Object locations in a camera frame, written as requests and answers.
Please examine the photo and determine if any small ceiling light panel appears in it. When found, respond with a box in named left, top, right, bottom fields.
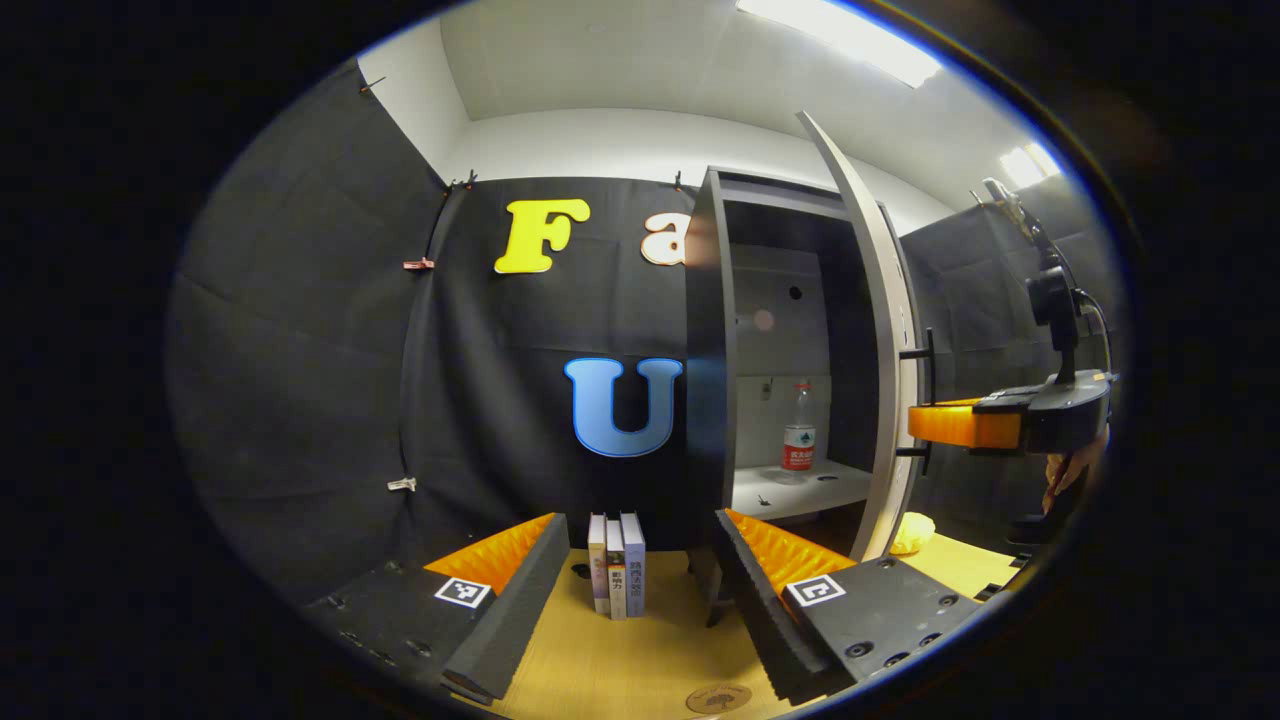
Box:
left=998, top=142, right=1063, bottom=189

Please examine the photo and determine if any yellow crumpled lump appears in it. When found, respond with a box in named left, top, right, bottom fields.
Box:
left=888, top=512, right=938, bottom=556

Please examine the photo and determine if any clear plastic bottle red label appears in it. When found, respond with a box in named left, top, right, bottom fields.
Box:
left=781, top=380, right=818, bottom=473

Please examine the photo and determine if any white cabinet shelf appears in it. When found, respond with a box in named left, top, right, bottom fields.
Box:
left=732, top=458, right=873, bottom=523

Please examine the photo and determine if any brown spine book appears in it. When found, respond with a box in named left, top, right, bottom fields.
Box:
left=587, top=513, right=609, bottom=615

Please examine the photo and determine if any large ceiling light panel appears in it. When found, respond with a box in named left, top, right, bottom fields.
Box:
left=737, top=0, right=943, bottom=89

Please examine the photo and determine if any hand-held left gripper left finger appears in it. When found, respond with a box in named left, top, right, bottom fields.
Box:
left=300, top=512, right=571, bottom=703

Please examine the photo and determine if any white spine book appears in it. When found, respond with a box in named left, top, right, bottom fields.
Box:
left=605, top=518, right=628, bottom=621

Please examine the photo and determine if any dark grey cabinet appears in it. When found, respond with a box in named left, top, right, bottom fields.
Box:
left=685, top=165, right=926, bottom=629

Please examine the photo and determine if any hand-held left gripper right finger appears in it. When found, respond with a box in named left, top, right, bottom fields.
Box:
left=712, top=508, right=986, bottom=706

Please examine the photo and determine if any blue spine book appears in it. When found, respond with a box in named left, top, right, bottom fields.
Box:
left=620, top=511, right=647, bottom=618

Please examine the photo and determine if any black backdrop cloth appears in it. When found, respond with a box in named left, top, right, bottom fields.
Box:
left=170, top=60, right=1126, bottom=601

